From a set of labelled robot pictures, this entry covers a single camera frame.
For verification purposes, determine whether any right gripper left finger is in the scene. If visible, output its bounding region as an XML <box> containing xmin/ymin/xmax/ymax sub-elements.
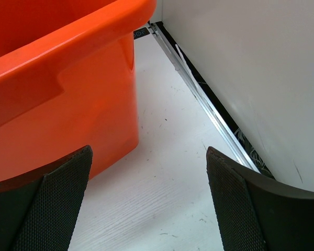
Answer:
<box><xmin>0</xmin><ymin>145</ymin><xmax>93</xmax><ymax>250</ymax></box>

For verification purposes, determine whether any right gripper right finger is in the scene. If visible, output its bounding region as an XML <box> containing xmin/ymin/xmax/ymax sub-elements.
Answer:
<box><xmin>206</xmin><ymin>146</ymin><xmax>314</xmax><ymax>250</ymax></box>

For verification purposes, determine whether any orange plastic bin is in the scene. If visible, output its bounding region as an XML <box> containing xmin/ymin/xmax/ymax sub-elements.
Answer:
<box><xmin>0</xmin><ymin>1</ymin><xmax>156</xmax><ymax>181</ymax></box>

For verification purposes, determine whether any small black label sticker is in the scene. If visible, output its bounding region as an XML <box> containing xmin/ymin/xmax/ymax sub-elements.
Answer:
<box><xmin>133</xmin><ymin>27</ymin><xmax>150</xmax><ymax>40</ymax></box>

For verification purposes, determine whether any aluminium table frame rail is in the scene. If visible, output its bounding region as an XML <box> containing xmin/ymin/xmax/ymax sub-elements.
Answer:
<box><xmin>149</xmin><ymin>23</ymin><xmax>259</xmax><ymax>173</ymax></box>

